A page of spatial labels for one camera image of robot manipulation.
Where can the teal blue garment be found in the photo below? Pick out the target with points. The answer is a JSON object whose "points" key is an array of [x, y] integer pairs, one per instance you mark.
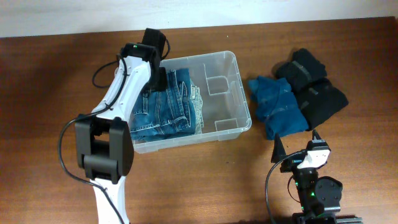
{"points": [[277, 107]]}

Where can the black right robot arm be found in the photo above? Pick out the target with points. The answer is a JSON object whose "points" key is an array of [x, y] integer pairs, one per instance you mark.
{"points": [[319, 197]]}

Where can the dark blue jeans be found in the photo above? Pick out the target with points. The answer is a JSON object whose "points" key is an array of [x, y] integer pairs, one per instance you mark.
{"points": [[165, 114]]}

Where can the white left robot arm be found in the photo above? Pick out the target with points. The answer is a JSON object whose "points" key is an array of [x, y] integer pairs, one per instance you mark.
{"points": [[103, 143]]}

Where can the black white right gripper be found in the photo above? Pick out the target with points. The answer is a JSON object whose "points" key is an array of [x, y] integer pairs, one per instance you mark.
{"points": [[278, 152]]}

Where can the black garment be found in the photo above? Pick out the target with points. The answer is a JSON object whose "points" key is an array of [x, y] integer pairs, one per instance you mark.
{"points": [[320, 101], [302, 70]]}

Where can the clear plastic storage bin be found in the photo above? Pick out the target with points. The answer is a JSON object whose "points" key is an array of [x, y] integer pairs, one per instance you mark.
{"points": [[225, 108]]}

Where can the light blue jeans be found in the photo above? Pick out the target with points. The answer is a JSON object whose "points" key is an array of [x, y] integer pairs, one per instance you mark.
{"points": [[198, 105]]}

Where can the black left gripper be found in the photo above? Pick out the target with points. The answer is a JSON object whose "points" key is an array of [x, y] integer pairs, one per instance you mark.
{"points": [[162, 82]]}

